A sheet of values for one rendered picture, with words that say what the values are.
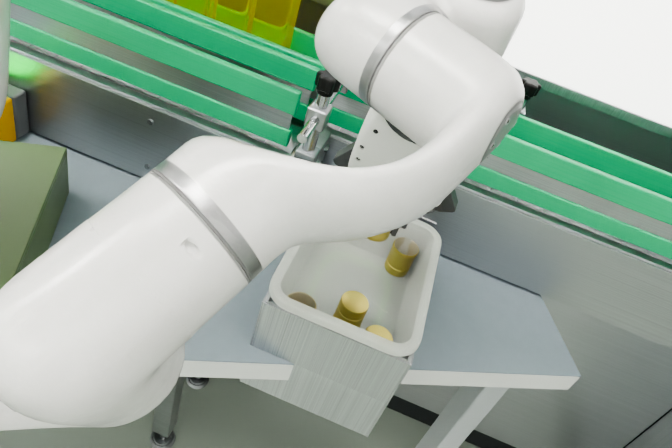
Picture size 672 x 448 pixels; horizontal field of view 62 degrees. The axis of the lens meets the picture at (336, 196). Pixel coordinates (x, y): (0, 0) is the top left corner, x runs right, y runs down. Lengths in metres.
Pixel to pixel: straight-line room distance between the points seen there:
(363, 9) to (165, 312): 0.21
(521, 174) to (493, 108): 0.46
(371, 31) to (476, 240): 0.52
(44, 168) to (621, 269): 0.76
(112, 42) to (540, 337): 0.69
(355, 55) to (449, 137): 0.09
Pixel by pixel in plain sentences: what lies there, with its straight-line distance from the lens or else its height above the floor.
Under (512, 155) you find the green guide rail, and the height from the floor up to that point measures 0.94.
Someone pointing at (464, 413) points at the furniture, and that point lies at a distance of 0.94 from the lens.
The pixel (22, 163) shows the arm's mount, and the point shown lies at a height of 0.82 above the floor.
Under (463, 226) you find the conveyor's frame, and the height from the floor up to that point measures 0.82.
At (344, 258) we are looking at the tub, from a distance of 0.76.
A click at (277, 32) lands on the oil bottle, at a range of 0.78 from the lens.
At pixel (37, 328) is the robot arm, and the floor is 1.06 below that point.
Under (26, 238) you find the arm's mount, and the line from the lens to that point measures 0.66.
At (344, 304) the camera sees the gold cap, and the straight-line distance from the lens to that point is 0.65.
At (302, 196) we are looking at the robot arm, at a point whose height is 1.11.
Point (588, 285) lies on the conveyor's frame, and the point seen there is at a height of 0.81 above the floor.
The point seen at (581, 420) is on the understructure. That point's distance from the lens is 1.46.
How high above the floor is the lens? 1.29
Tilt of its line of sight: 38 degrees down
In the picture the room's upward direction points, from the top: 19 degrees clockwise
